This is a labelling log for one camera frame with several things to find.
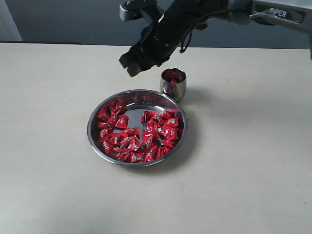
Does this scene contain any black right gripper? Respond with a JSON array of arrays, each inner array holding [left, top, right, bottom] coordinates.
[[119, 0, 203, 77]]

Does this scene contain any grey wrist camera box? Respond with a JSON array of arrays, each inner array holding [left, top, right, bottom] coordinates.
[[119, 0, 164, 23]]

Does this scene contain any round stainless steel plate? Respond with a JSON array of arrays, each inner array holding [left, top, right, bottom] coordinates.
[[87, 89, 188, 168]]

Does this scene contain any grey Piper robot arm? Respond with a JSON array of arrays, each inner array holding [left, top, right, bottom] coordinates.
[[119, 0, 312, 77]]

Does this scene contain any small stainless steel cup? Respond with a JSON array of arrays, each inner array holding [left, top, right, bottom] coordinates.
[[160, 68, 187, 102]]

